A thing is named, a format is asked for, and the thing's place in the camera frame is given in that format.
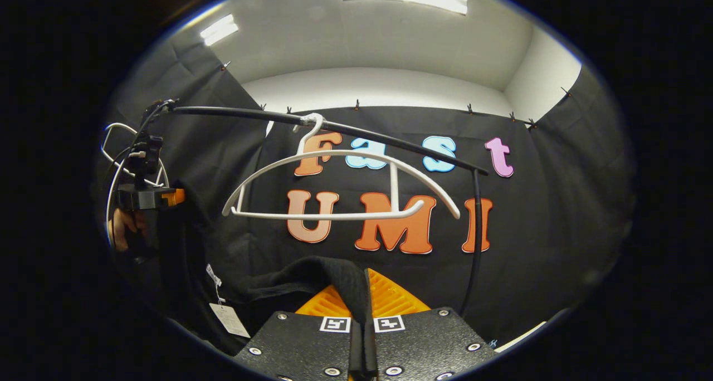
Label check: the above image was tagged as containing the row of small backdrop clips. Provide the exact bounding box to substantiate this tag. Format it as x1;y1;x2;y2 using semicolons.
221;61;572;131

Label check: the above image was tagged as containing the black backdrop cloth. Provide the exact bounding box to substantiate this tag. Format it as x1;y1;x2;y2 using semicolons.
92;33;636;359

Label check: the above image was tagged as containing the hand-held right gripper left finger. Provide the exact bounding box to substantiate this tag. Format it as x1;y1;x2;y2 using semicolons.
234;284;368;381

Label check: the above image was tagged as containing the white plastic hanger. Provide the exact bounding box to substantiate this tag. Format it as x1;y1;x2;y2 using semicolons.
100;122;169;241
222;113;462;222

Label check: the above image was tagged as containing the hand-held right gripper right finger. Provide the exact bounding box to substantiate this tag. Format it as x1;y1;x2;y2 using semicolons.
365;268;499;381

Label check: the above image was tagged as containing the small ceiling light panel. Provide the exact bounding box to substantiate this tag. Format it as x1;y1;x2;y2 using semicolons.
199;14;240;46

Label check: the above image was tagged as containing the black knit jacket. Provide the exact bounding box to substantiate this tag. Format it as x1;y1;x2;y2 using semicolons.
128;180;371;356

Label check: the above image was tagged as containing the black clothes rack rail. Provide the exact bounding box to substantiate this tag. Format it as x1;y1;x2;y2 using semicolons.
166;105;491;318

